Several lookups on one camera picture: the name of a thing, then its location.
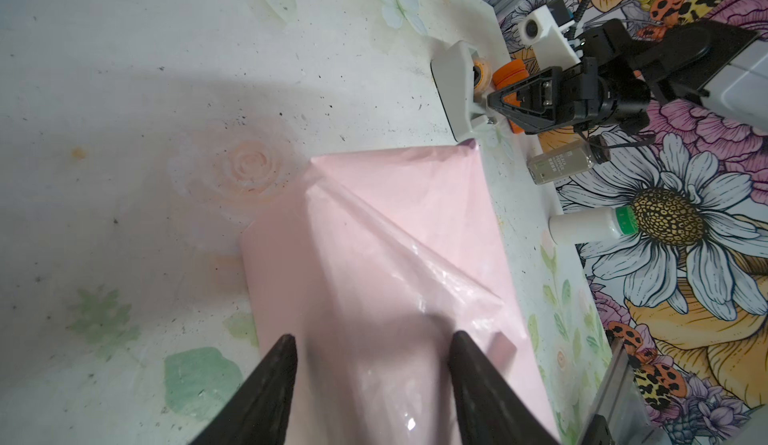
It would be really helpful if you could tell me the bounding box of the clear bottle black cap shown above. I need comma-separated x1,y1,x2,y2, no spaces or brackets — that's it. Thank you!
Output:
527,136,610,185

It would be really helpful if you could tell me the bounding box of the purple wrapping paper sheet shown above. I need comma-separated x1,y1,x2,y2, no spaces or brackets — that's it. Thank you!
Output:
240,143,557,444

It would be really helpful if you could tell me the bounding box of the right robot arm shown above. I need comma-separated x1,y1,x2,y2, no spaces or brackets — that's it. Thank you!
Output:
488,19,767,135

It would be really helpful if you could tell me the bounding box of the grey tape dispenser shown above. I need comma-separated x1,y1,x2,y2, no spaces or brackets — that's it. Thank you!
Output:
430,40,492,143

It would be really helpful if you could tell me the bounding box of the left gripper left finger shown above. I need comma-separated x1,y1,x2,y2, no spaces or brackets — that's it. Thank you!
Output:
191,334,298,445

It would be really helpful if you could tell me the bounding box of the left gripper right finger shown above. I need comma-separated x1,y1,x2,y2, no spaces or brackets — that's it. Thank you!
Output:
448,331,558,445

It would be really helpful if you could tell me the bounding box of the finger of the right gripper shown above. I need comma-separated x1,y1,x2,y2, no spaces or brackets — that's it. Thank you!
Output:
489,100,570,135
487,66,564,100

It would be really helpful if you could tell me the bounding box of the orange bottle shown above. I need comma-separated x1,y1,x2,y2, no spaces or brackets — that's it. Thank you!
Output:
491,58,529,134

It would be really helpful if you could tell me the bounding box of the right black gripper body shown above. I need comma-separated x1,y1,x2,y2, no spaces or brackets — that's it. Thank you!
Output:
560,19,651,135

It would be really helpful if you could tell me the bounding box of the white bottle green cap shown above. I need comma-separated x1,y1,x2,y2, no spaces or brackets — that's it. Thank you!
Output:
548,206,639,245

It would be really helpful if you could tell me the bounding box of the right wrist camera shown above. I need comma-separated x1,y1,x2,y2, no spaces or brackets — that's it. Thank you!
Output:
518,0,580,70

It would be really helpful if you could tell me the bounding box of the aluminium front rail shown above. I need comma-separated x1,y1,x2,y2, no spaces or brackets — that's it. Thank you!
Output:
578,339,655,445

